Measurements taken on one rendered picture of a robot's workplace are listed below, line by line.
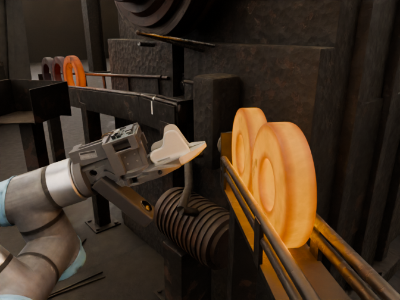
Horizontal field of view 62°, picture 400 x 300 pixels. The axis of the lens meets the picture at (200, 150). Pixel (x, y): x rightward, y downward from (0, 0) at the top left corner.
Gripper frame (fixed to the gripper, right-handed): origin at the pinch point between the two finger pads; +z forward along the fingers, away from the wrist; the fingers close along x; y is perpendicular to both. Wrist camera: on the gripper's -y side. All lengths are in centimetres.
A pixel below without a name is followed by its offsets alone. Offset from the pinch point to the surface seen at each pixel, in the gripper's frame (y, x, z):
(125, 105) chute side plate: 1, 62, -20
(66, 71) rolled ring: 17, 113, -50
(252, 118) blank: 3.3, -3.2, 9.3
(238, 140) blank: -1.9, 3.2, 6.9
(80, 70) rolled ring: 15, 102, -40
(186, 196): -14.1, 12.7, -6.4
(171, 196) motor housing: -16.3, 19.4, -10.5
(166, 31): 19.1, 41.8, 1.1
